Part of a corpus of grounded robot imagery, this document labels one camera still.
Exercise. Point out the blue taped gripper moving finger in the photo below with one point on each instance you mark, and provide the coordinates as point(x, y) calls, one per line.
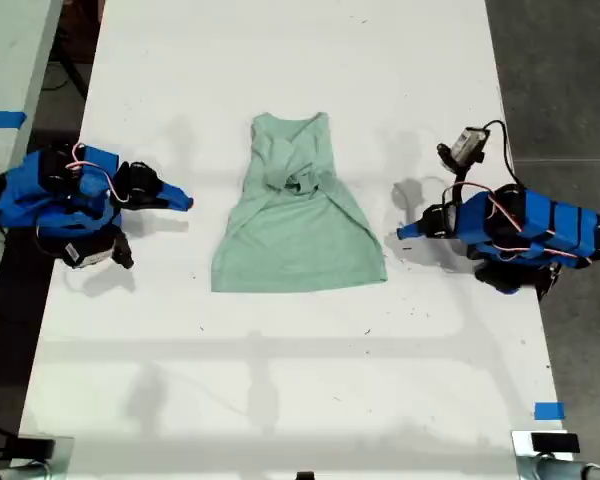
point(417, 235)
point(167, 204)

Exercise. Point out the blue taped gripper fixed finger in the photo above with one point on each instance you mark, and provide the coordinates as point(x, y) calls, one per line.
point(175, 192)
point(414, 227)

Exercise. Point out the pale green T-shirt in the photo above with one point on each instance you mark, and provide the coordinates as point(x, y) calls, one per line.
point(300, 240)

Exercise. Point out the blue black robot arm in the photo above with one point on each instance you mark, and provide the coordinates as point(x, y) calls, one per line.
point(50, 200)
point(535, 230)

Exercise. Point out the long blue tape strip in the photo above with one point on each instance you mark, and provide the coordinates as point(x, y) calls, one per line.
point(0, 120)

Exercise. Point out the white side table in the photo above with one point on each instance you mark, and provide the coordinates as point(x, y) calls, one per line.
point(10, 60)

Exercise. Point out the short blue tape strip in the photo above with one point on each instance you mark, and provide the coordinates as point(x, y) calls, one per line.
point(549, 411)

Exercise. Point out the small black box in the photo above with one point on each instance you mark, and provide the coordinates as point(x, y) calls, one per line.
point(555, 442)
point(32, 446)

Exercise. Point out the tiny black block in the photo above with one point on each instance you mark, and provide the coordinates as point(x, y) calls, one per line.
point(305, 475)

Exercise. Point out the grey metal clamp pipe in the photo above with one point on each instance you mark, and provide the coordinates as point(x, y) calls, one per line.
point(565, 469)
point(15, 471)

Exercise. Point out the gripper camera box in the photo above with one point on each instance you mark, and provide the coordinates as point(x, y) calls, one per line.
point(467, 143)
point(90, 252)

